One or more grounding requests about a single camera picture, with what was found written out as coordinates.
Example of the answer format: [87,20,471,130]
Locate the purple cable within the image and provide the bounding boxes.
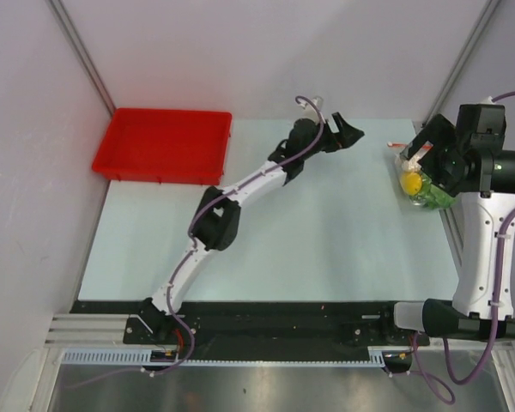
[64,94,327,390]
[409,88,515,405]

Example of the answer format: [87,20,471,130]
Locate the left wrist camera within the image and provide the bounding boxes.
[312,96,324,110]

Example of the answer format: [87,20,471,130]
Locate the white slotted cable duct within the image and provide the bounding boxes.
[61,348,385,368]

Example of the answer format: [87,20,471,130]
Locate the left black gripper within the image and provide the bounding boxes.
[300,112,363,161]

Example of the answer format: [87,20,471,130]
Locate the red plastic tray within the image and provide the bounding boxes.
[92,108,233,185]

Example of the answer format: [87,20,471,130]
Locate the aluminium frame rail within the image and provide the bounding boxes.
[45,313,132,348]

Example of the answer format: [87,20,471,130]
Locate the green fake lettuce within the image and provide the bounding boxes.
[410,180,456,209]

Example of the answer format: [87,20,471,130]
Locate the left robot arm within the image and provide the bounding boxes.
[136,112,365,343]

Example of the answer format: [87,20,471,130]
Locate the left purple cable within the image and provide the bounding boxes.
[64,94,327,390]

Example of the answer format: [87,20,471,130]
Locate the yellow fake lemon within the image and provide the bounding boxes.
[399,172,423,196]

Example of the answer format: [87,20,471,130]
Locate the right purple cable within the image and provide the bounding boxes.
[409,88,515,405]

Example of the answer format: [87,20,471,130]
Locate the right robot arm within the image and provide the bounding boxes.
[379,100,515,344]

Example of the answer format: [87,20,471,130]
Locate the clear zip top bag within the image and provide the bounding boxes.
[387,142,456,210]

